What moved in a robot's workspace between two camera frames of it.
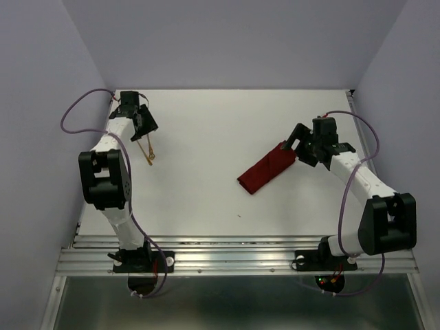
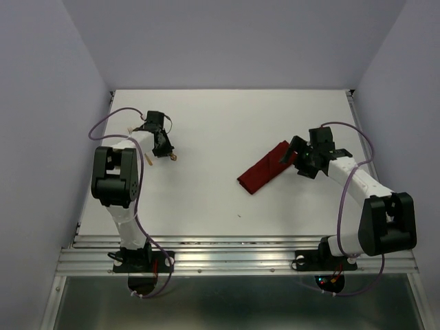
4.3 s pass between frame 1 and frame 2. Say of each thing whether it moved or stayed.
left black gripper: moved
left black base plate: stayed
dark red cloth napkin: stayed
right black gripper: moved
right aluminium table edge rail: stayed
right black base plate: stayed
